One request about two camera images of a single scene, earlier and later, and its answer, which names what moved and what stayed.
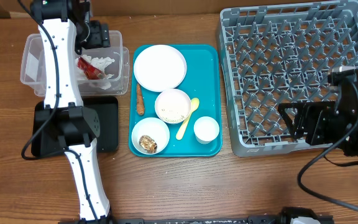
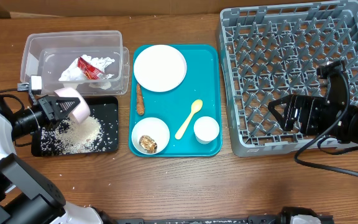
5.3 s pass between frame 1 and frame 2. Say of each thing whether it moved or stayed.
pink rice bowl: moved
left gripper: moved
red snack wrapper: stayed
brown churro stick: stayed
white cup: stayed
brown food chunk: stayed
